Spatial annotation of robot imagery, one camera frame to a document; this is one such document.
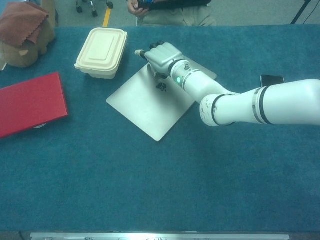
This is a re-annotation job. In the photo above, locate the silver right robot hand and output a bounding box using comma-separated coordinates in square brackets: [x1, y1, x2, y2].
[134, 41, 185, 80]

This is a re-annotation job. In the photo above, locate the black tripod leg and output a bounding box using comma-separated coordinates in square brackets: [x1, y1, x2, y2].
[289, 0, 313, 25]

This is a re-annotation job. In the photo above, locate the silver Apple laptop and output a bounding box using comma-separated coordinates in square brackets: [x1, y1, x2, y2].
[106, 62, 218, 143]

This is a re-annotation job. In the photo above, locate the red flat box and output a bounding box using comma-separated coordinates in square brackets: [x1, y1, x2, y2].
[0, 71, 69, 140]

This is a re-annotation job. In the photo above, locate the black smartphone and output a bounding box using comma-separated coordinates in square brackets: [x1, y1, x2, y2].
[259, 74, 286, 87]

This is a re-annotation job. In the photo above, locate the aluminium profile rail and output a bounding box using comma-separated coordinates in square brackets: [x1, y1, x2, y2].
[29, 232, 291, 240]

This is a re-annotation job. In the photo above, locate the cardboard box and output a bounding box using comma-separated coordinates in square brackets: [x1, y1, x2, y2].
[41, 0, 60, 28]

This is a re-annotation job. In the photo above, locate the seated person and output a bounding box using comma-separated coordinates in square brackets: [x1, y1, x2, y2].
[127, 0, 218, 27]

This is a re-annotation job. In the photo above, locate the blue felt table cover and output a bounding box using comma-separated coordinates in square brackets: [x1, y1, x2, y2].
[0, 24, 320, 232]

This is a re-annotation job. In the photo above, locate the cream lidded food container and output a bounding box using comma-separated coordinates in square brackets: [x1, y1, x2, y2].
[73, 27, 129, 81]

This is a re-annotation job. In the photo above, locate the office chair wheel base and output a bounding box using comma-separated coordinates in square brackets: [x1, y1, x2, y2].
[75, 0, 115, 18]

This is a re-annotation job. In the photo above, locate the rust brown cloth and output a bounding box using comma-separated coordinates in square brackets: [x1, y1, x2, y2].
[0, 1, 50, 48]

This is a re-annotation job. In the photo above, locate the tan plush toy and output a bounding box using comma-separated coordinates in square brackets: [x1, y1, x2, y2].
[0, 18, 56, 69]

